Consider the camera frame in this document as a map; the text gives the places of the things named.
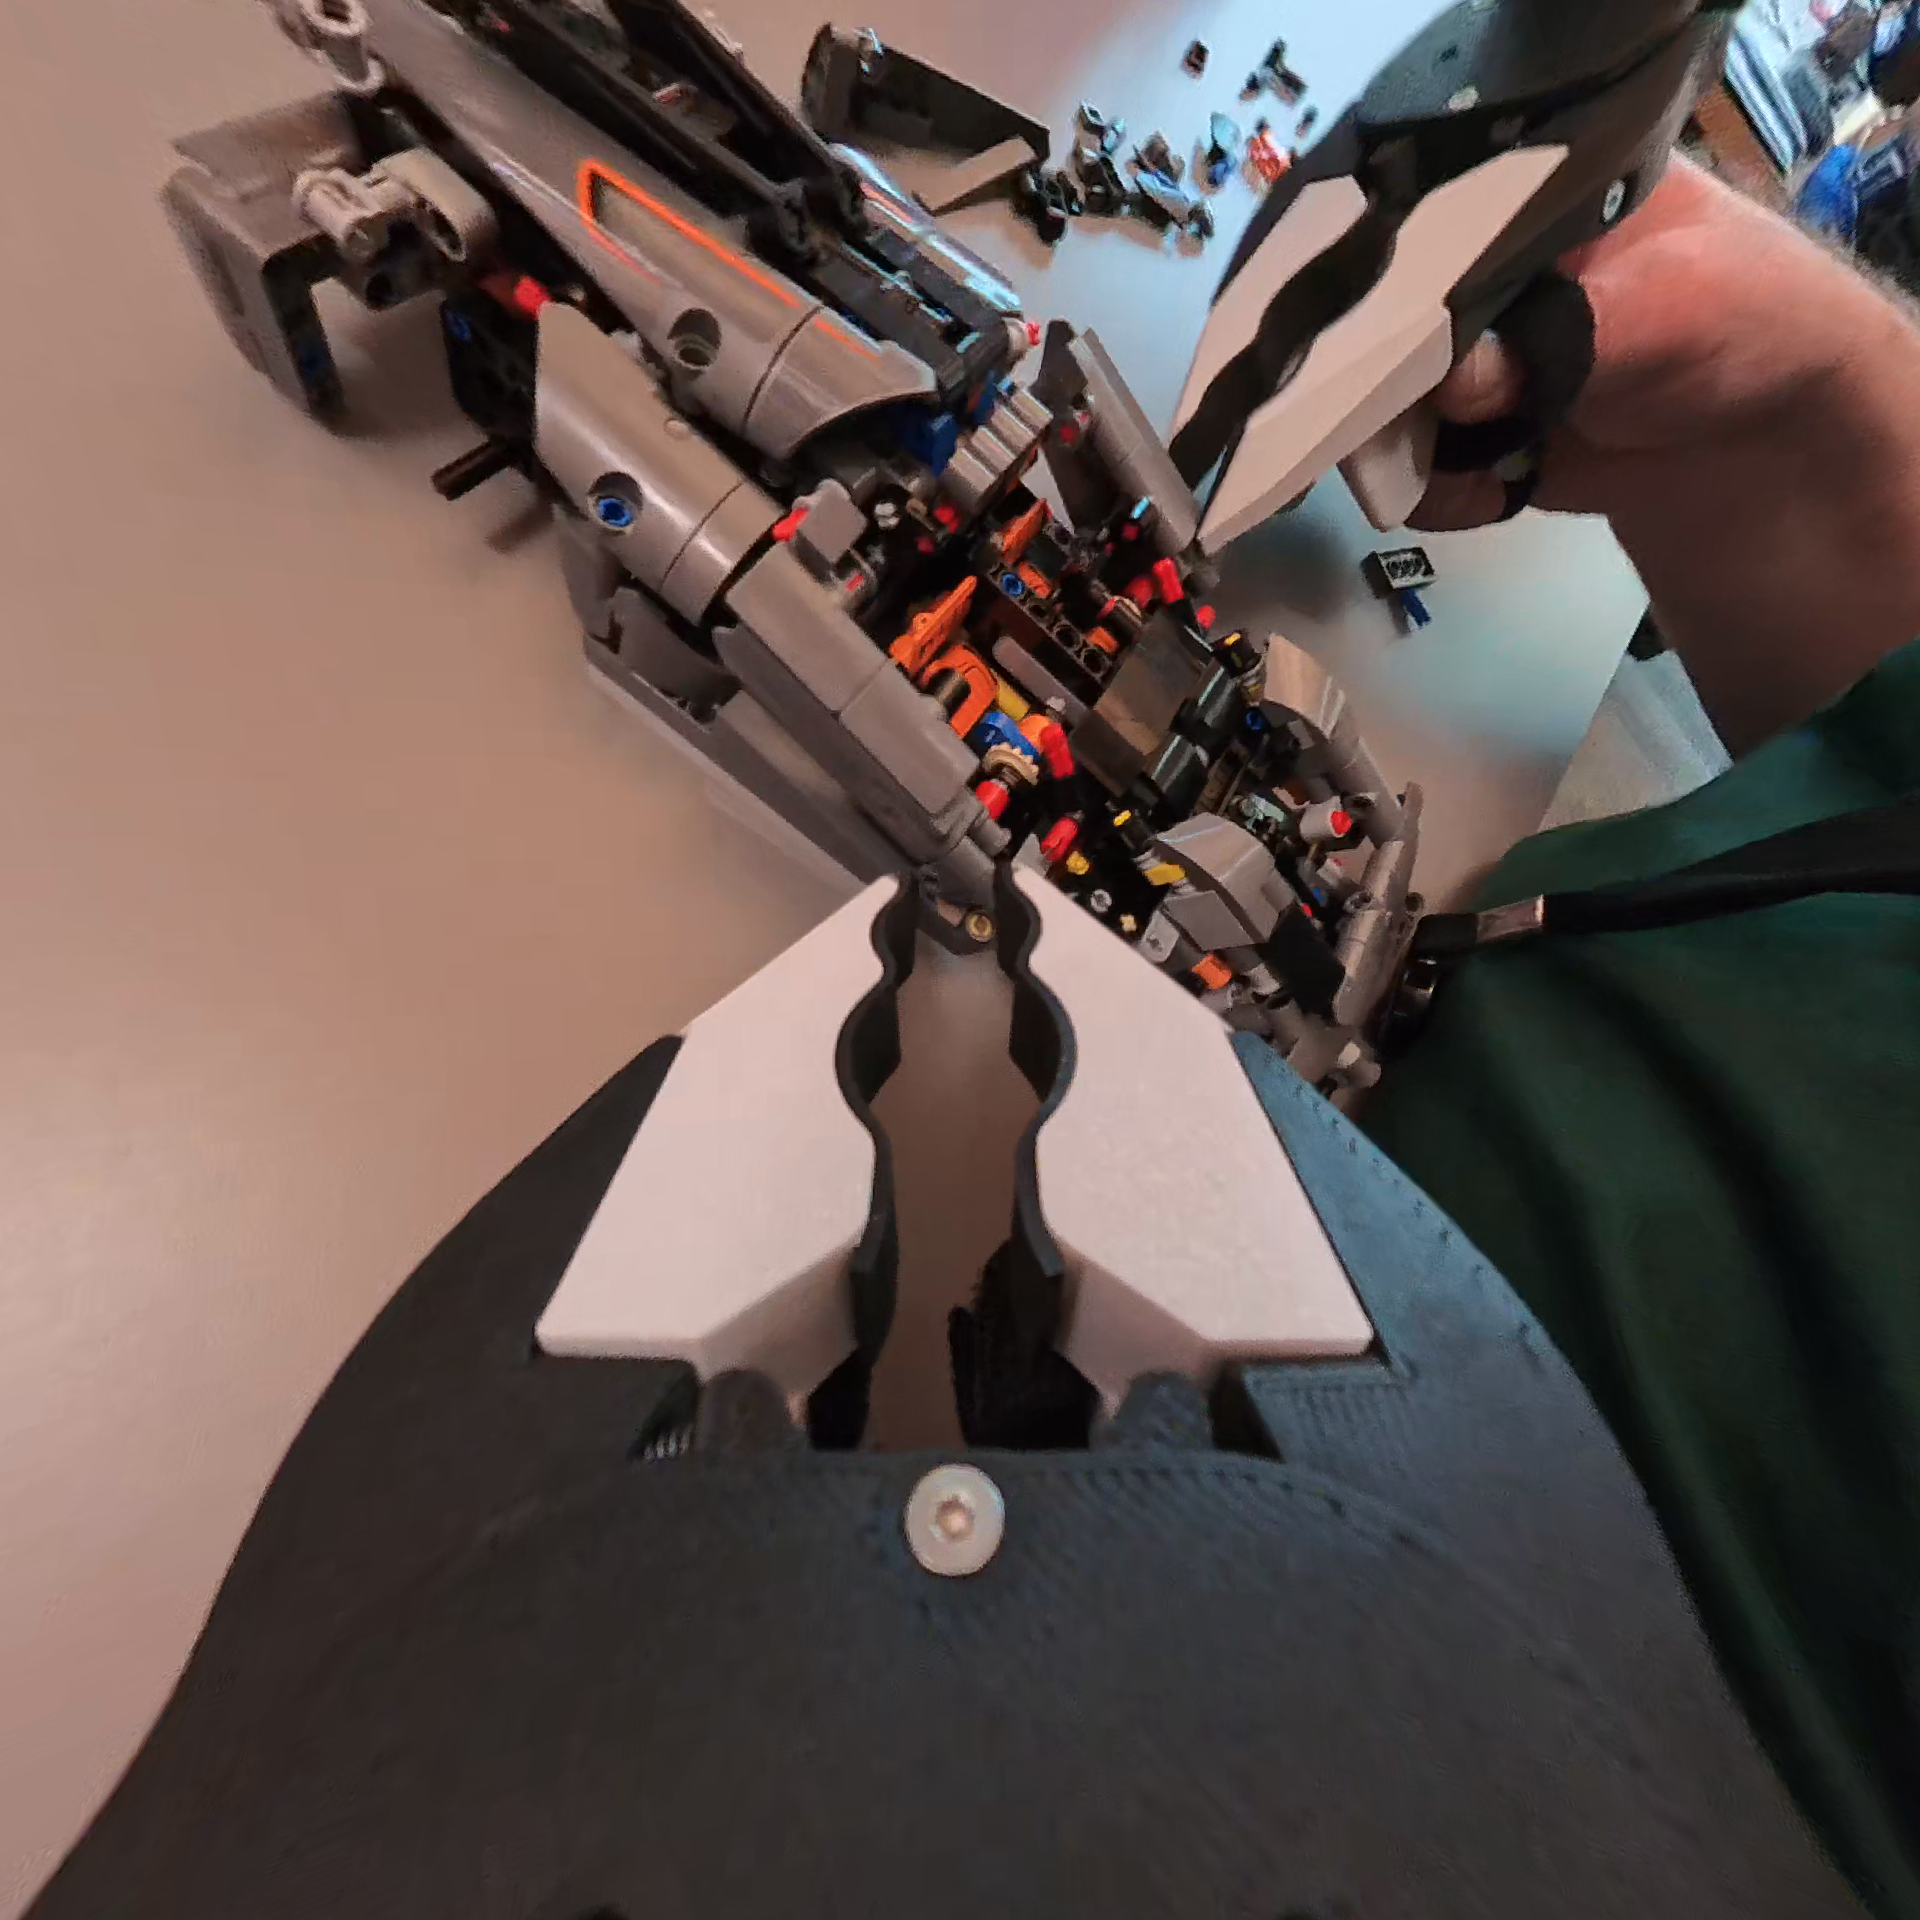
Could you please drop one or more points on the person's right forearm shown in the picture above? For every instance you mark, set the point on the person's right forearm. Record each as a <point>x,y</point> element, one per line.
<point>1815,587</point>

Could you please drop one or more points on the pile of small lego pieces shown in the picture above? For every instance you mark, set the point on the pile of small lego pieces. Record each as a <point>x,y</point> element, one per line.
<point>1118,182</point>

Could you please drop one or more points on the black lego piece blue pin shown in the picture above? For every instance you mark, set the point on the black lego piece blue pin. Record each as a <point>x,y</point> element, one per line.
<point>1398,569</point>

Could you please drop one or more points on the grey lego car model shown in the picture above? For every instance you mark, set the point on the grey lego car model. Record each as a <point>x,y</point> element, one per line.
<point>705,347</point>

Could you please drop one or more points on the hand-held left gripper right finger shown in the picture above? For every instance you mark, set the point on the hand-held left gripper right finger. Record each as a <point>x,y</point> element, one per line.
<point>1201,1200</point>

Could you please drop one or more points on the dark grey lego panel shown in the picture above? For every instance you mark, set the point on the dark grey lego panel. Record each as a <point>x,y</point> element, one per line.
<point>902,107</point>

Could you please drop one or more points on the person's right hand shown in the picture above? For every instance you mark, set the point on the person's right hand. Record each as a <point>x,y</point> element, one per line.
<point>1694,347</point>

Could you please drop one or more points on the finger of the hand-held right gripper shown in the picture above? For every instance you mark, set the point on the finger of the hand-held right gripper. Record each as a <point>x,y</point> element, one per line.
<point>1424,284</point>
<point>1283,284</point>

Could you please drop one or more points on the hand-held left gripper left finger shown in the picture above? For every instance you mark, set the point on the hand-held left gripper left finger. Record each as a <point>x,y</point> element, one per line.
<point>705,1200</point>

